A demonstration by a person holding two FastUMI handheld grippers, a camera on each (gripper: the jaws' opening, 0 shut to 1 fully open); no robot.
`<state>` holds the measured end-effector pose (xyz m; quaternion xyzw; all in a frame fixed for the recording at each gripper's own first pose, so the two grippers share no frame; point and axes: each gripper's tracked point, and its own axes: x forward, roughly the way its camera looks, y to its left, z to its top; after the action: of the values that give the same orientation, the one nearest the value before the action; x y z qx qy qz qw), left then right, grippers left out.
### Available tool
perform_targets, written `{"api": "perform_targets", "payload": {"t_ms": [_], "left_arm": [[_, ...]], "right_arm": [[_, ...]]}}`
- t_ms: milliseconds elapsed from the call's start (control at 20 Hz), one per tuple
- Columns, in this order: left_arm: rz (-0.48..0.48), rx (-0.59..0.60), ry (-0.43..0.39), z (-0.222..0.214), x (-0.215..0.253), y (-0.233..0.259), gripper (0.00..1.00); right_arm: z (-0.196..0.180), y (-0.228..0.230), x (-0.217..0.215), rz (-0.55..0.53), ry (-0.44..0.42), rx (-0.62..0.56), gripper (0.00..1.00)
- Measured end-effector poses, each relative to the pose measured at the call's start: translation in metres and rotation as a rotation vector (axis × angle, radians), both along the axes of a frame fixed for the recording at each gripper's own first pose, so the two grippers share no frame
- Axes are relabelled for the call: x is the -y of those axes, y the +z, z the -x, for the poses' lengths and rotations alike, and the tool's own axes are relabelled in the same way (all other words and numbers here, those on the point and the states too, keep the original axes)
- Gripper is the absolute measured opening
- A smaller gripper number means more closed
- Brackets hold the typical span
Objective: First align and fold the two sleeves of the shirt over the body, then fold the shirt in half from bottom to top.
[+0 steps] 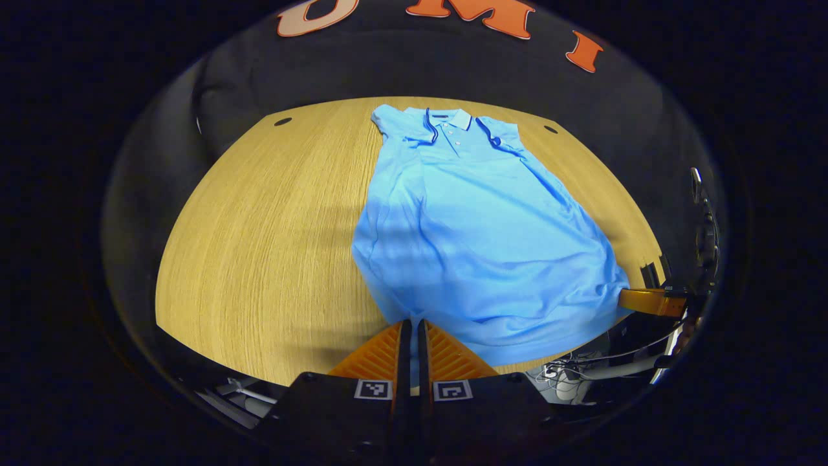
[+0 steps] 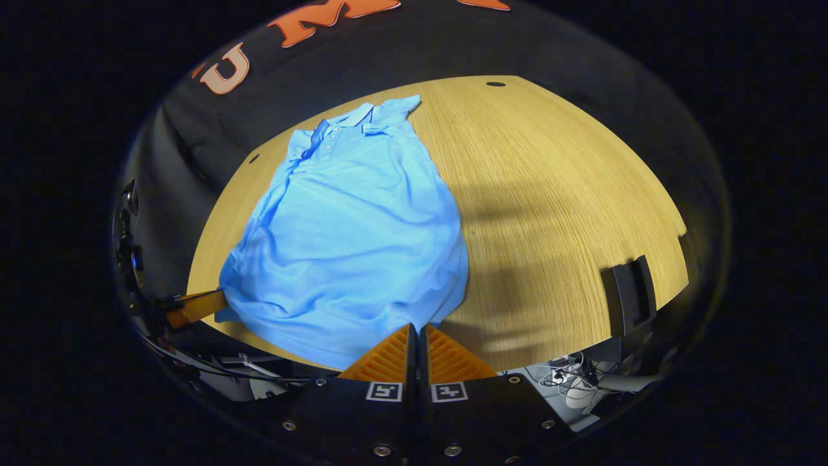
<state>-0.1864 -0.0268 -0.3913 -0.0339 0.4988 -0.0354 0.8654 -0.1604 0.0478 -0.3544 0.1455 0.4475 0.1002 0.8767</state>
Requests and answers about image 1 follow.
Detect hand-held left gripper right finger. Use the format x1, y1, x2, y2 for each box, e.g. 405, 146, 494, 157
417, 318, 570, 454

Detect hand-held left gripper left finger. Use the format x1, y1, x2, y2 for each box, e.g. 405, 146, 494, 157
259, 318, 413, 454

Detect light blue T-shirt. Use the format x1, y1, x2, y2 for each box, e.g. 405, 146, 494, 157
351, 104, 631, 389

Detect grey cable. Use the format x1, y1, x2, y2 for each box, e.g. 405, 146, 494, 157
563, 320, 686, 384

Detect grey metal table frame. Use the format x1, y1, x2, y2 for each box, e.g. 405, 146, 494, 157
194, 377, 289, 429

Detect white power strip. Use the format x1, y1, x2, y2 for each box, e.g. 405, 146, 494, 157
542, 364, 586, 403

